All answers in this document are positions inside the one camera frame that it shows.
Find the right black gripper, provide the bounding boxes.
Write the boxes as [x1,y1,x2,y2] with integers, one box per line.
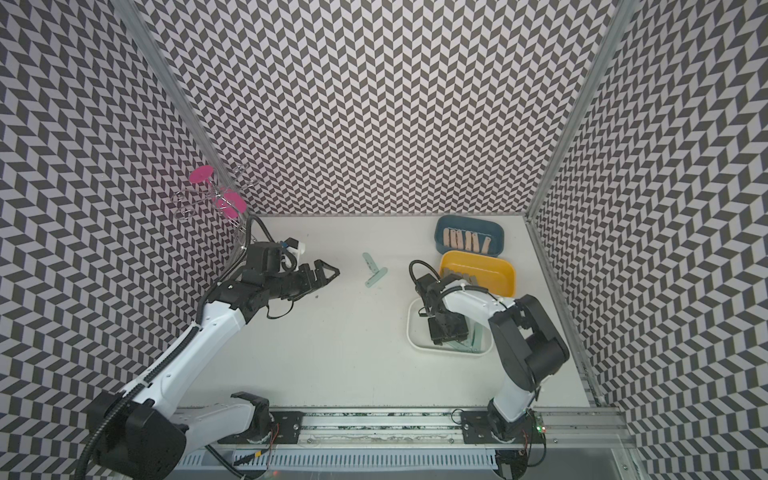
[428,311,470,346]

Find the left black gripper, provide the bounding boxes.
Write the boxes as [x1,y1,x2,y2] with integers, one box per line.
[266,260,341,302]

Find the mint knife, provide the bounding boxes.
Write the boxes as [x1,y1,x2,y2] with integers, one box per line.
[362,252,379,274]
[446,341,482,354]
[471,324,484,353]

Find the white storage box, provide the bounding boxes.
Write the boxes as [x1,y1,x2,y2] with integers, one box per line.
[406,299,494,357]

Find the mint knife top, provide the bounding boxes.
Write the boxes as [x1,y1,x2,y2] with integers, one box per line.
[362,252,379,274]

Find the mint knife angled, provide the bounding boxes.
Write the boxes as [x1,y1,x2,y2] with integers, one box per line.
[365,267,388,288]

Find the yellow storage box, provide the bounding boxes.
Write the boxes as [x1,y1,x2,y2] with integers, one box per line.
[439,250,516,298]

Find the dark teal storage box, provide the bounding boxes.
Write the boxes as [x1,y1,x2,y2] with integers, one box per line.
[434,215,505,257]

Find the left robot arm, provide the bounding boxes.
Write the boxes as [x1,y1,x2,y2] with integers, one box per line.
[73,215,340,479]

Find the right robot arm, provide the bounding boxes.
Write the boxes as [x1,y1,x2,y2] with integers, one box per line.
[406,260,570,443]

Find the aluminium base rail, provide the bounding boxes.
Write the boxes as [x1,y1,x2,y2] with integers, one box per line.
[128,407,637,451]

